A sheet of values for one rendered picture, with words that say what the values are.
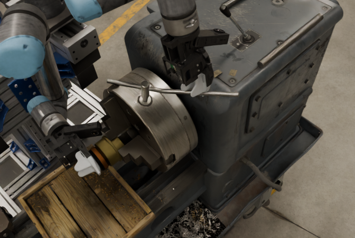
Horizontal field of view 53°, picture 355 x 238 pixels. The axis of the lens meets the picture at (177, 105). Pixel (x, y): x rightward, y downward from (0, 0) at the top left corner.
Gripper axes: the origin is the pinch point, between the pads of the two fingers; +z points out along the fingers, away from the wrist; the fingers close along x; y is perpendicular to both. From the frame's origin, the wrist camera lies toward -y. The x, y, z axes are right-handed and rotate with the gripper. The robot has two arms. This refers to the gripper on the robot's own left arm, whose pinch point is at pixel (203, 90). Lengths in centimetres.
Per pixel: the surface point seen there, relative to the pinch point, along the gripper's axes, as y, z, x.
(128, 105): 15.0, 2.5, -14.6
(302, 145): -51, 76, -3
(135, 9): -96, 89, -207
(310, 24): -40.4, 2.1, 3.6
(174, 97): 3.6, 5.1, -9.3
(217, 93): -0.6, -1.0, 4.6
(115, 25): -71, 90, -203
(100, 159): 28.4, 14.7, -16.5
